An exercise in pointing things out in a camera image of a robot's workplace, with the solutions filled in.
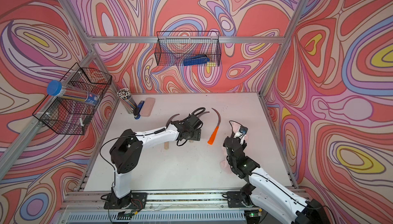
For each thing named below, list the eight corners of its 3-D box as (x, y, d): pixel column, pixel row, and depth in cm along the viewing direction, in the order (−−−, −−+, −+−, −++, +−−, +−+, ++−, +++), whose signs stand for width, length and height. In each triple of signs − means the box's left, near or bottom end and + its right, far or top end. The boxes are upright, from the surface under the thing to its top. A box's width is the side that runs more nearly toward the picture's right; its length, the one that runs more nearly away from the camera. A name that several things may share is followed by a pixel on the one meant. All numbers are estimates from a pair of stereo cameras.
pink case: (141, 116, 108) (140, 114, 106) (146, 99, 119) (145, 97, 117) (151, 116, 108) (150, 114, 106) (155, 99, 119) (154, 97, 117)
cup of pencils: (126, 114, 109) (115, 96, 95) (129, 105, 115) (119, 87, 100) (136, 114, 109) (127, 96, 95) (139, 105, 115) (130, 87, 100)
